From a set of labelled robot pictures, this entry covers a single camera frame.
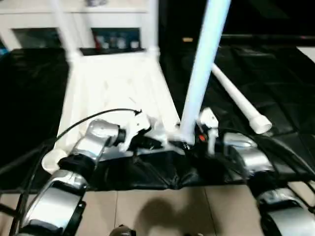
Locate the white plastic table leg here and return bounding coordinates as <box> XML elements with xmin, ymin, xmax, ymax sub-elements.
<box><xmin>179</xmin><ymin>0</ymin><xmax>232</xmax><ymax>146</ymax></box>
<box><xmin>211</xmin><ymin>64</ymin><xmax>273</xmax><ymax>135</ymax></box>
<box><xmin>53</xmin><ymin>0</ymin><xmax>82</xmax><ymax>64</ymax></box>
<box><xmin>149</xmin><ymin>0</ymin><xmax>160</xmax><ymax>57</ymax></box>

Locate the white plastic table top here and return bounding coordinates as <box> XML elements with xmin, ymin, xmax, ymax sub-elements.
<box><xmin>41</xmin><ymin>48</ymin><xmax>185</xmax><ymax>174</ymax></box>

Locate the black mat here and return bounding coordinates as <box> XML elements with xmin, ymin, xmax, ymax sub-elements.
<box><xmin>0</xmin><ymin>46</ymin><xmax>315</xmax><ymax>191</ymax></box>

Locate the dark rounded robot part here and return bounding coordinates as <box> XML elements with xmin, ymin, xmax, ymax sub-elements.
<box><xmin>110</xmin><ymin>225</ymin><xmax>136</xmax><ymax>236</ymax></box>

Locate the white flat board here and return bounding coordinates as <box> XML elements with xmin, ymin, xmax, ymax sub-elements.
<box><xmin>296</xmin><ymin>46</ymin><xmax>315</xmax><ymax>61</ymax></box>

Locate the white cabinet with glass doors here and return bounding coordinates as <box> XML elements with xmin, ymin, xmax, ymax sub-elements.
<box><xmin>0</xmin><ymin>0</ymin><xmax>158</xmax><ymax>50</ymax></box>

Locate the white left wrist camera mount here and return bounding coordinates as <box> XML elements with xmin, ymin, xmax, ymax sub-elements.
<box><xmin>119</xmin><ymin>113</ymin><xmax>152</xmax><ymax>152</ymax></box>

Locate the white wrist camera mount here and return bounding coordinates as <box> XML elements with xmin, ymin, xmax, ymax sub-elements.
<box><xmin>198</xmin><ymin>108</ymin><xmax>220</xmax><ymax>154</ymax></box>
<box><xmin>119</xmin><ymin>113</ymin><xmax>152</xmax><ymax>152</ymax></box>

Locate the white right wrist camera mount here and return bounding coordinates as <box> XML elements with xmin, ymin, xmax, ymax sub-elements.
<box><xmin>198</xmin><ymin>108</ymin><xmax>220</xmax><ymax>154</ymax></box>

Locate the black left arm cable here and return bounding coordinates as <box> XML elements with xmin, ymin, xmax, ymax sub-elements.
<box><xmin>14</xmin><ymin>109</ymin><xmax>143</xmax><ymax>222</ymax></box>

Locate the black metal stand frame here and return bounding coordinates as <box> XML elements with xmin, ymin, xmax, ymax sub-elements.
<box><xmin>0</xmin><ymin>191</ymin><xmax>25</xmax><ymax>222</ymax></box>

